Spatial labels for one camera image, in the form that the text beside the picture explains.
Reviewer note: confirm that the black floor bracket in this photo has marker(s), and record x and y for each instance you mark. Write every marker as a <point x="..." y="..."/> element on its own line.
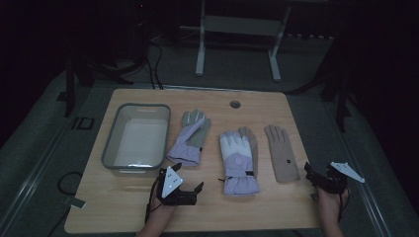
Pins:
<point x="82" y="123"/>

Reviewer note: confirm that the person's left hand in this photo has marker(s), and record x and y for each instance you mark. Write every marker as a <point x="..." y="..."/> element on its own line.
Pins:
<point x="160" y="210"/>

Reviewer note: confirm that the white metal stand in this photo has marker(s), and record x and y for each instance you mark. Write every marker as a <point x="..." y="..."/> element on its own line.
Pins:
<point x="240" y="24"/>

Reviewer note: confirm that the grey translucent plastic bin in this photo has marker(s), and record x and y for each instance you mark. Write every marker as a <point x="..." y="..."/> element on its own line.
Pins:
<point x="138" y="141"/>

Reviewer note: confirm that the black tripod stand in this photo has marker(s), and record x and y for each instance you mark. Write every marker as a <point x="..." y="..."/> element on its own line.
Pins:
<point x="69" y="95"/>
<point x="341" y="98"/>

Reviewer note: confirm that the person's right hand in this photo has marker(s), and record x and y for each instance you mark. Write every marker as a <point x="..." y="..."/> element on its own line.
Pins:
<point x="331" y="204"/>

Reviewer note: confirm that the purple and white ski glove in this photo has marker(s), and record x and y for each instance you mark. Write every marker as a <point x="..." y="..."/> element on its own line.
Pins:
<point x="237" y="161"/>

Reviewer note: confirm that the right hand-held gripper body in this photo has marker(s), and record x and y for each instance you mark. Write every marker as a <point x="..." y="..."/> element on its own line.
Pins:
<point x="332" y="179"/>

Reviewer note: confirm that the grey tape piece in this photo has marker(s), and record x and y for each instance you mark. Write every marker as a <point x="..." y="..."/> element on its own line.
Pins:
<point x="77" y="202"/>

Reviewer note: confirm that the beige glove with black dot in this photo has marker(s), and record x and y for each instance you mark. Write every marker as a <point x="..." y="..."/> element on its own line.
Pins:
<point x="281" y="154"/>

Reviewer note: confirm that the purple and grey ski glove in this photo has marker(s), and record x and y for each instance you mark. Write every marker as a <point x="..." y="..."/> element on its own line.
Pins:
<point x="189" y="141"/>

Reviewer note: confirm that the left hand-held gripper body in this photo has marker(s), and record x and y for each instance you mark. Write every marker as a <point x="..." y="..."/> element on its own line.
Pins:
<point x="171" y="184"/>

